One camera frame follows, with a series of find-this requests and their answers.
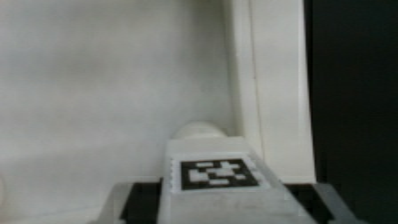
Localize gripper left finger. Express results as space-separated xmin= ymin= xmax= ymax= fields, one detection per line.
xmin=88 ymin=182 xmax=161 ymax=224

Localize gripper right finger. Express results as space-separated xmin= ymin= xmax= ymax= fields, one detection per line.
xmin=286 ymin=183 xmax=367 ymax=224

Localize white U-shaped obstacle fence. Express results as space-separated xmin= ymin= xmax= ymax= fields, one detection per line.
xmin=250 ymin=0 xmax=316 ymax=183

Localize white square tabletop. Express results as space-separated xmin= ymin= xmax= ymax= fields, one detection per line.
xmin=0 ymin=0 xmax=238 ymax=224

